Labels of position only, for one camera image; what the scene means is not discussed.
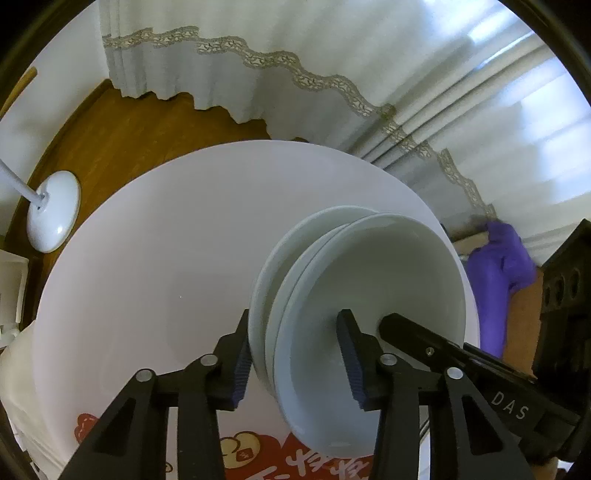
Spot purple cloth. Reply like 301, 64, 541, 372
466, 222, 537, 357

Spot white cushion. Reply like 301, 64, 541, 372
0, 323, 63, 480

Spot white plastic stool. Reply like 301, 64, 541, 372
0, 249, 29, 344

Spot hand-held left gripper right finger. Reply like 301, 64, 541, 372
336, 309, 522, 480

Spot white curtain with lace trim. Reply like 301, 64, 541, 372
99, 0, 591, 268

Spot white bowl grey band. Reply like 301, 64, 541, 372
272, 212, 466, 459

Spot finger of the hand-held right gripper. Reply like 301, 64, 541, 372
379, 313, 581, 445

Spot white floor stand wooden arms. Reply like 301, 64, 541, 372
0, 67, 82, 254

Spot small white bowl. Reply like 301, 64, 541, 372
264, 222, 357, 393

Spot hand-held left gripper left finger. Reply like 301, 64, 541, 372
60, 309, 253, 480

